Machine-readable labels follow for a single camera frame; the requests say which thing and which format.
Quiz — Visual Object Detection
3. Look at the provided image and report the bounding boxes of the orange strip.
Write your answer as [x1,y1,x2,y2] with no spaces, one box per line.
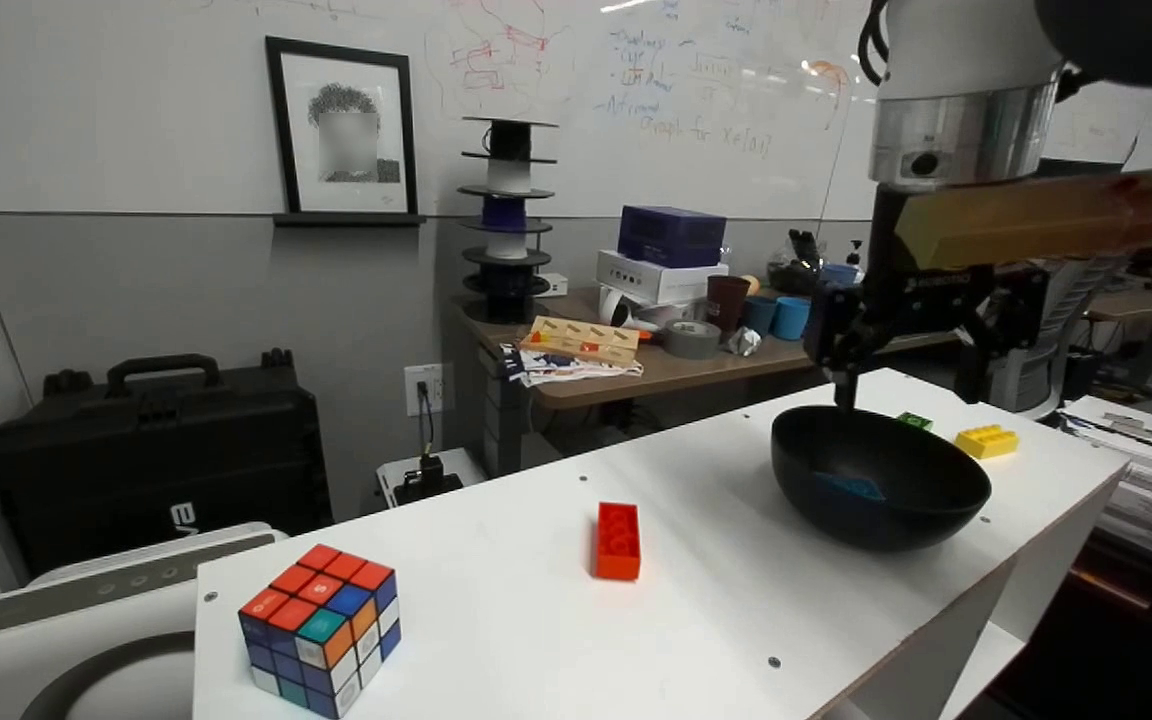
[1068,564,1152,618]

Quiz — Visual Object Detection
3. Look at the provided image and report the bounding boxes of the printed magazines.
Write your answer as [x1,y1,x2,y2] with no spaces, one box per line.
[508,344,649,392]

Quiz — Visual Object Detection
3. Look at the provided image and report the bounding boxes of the blue cup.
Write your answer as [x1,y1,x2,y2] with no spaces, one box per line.
[767,294,815,344]

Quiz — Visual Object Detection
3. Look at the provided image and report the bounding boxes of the dark brown mug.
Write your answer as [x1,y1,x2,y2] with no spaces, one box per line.
[704,273,755,335]

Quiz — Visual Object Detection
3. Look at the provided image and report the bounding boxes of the orange yellow game box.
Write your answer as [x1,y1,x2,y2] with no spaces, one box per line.
[518,314,649,372]

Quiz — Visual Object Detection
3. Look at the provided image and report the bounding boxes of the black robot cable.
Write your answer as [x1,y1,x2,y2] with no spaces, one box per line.
[858,0,896,90]

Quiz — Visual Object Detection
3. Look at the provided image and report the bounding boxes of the black hard carrying case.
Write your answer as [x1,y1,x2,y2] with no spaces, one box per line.
[0,348,338,581]

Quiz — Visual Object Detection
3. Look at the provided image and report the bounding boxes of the yellow translucent camera mount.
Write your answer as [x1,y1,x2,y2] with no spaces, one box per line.
[891,166,1152,276]

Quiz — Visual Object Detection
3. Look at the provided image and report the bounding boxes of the white floor power box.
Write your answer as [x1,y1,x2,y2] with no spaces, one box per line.
[374,444,490,512]

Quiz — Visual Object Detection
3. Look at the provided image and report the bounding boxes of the white paper stack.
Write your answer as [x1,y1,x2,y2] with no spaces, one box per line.
[1051,392,1152,536]

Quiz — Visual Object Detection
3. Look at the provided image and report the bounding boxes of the white board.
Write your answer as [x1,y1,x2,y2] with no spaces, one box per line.
[189,365,1133,720]

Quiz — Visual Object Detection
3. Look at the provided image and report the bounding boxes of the white wall outlet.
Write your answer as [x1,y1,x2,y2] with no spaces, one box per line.
[400,360,450,419]

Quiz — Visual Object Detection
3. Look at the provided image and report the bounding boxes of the white cardboard box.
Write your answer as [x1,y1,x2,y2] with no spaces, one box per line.
[594,248,734,314]

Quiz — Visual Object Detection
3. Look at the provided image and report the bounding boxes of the grey duct tape roll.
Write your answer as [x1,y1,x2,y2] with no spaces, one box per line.
[661,316,727,360]

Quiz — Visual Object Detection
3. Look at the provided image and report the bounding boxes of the orange toy brick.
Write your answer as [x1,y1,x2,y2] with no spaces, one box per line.
[589,502,649,589]

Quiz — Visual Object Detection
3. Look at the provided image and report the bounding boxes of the black bowl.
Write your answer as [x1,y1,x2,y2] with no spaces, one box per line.
[767,405,997,553]

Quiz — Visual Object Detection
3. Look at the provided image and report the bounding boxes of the grey mesh office chair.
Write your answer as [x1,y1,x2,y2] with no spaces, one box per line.
[987,255,1142,419]

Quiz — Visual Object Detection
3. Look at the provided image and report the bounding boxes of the black framed portrait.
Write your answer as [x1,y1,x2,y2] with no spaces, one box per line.
[259,38,425,228]

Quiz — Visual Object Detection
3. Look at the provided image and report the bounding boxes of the stacked filament spool tower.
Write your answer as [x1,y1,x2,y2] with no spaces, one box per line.
[458,113,559,327]

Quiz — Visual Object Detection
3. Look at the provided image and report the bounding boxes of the wooden desk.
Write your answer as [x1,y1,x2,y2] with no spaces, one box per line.
[450,284,1152,419]

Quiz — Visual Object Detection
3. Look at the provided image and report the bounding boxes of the white grey machine housing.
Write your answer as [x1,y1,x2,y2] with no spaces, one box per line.
[0,521,288,720]

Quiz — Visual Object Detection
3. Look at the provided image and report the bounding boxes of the Rubik's cube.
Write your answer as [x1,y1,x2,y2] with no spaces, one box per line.
[235,546,406,720]

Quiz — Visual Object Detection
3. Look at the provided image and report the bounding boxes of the dark blue box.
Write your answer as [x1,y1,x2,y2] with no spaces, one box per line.
[616,203,734,273]

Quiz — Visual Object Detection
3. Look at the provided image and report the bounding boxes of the yellow toy brick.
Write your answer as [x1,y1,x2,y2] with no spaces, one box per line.
[953,419,1024,464]

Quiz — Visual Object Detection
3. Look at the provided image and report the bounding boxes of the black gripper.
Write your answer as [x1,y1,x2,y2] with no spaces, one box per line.
[810,181,1051,414]

